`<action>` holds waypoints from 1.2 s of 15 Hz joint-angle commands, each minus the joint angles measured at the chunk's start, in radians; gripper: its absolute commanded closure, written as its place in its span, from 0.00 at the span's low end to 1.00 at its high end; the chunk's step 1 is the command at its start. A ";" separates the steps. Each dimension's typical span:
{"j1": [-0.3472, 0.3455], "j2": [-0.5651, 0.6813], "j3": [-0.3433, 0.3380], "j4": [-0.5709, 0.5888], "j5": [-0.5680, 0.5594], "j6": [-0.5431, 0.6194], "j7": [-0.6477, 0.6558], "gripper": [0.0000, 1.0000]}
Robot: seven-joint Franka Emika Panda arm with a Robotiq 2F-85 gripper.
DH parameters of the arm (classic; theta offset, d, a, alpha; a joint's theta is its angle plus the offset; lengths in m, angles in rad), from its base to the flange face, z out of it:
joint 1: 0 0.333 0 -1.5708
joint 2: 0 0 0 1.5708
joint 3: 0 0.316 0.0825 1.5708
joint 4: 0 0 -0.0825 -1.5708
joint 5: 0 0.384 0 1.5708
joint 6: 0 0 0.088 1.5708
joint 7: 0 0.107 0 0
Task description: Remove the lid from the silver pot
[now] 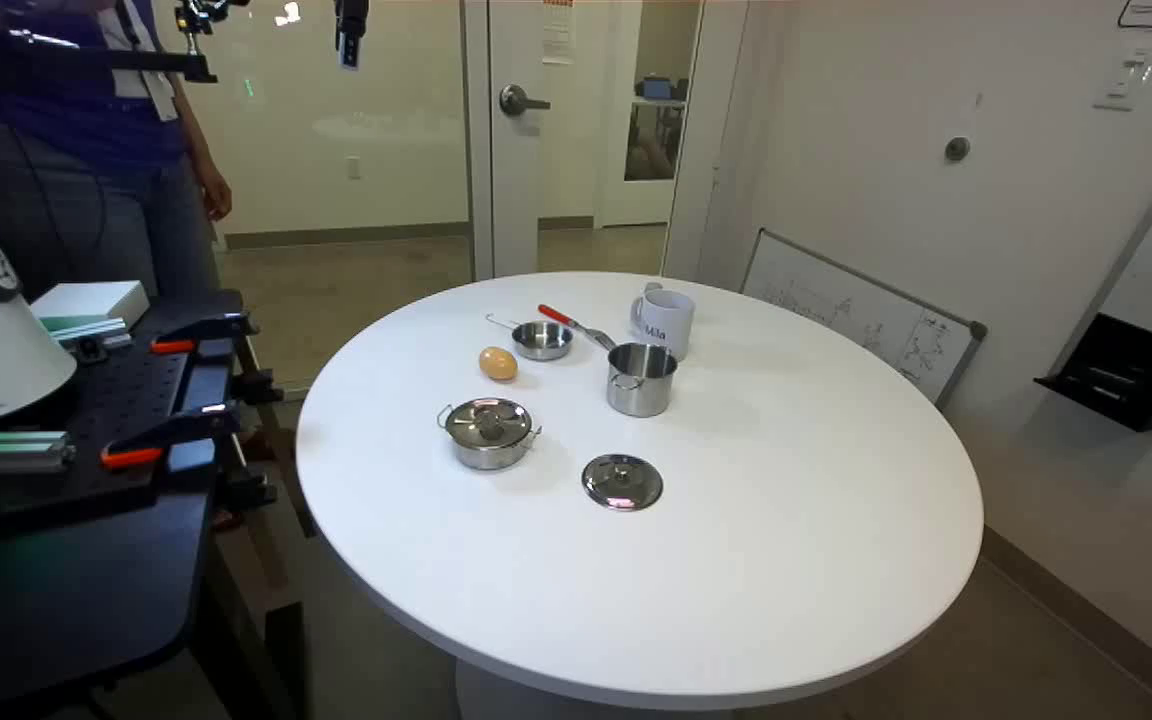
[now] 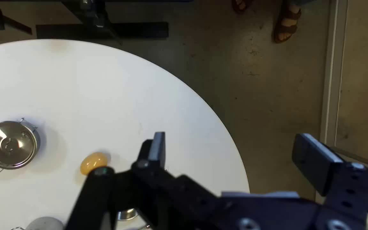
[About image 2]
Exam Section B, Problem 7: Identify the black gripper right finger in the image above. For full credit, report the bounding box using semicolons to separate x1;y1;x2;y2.
292;133;343;196

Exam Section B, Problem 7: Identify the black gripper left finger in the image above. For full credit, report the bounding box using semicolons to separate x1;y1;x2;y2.
134;132;166;169

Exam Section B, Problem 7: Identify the silver pot lid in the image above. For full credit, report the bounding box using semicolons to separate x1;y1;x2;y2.
0;120;38;170

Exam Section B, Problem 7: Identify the small silver pot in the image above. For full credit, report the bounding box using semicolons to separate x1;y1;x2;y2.
0;118;42;175

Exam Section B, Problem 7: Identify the grey cone cup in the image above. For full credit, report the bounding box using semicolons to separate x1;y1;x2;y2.
25;217;64;230

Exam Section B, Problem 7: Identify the person's sandalled foot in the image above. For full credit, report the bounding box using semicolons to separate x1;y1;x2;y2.
272;4;301;43

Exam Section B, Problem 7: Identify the black chair base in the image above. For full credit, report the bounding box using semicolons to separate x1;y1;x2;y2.
36;0;168;40

